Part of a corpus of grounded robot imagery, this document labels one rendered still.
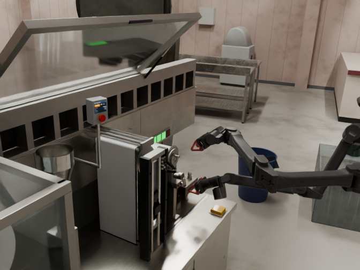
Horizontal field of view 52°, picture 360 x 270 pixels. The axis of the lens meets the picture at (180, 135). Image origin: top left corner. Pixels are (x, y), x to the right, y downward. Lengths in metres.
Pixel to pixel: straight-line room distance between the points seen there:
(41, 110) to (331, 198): 2.96
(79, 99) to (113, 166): 0.37
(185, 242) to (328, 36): 8.36
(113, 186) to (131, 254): 0.35
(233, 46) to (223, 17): 1.12
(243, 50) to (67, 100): 7.68
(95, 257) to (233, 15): 8.70
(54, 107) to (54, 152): 0.27
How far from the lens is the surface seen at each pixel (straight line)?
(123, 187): 1.85
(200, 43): 10.33
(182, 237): 2.04
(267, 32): 9.94
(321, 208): 3.98
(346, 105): 7.37
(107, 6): 4.35
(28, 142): 1.71
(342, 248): 3.81
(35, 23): 1.19
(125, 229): 1.98
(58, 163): 1.44
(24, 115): 1.66
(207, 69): 6.54
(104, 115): 1.49
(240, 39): 9.27
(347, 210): 3.99
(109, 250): 1.96
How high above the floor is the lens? 2.10
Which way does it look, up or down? 21 degrees down
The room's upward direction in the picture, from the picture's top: 2 degrees clockwise
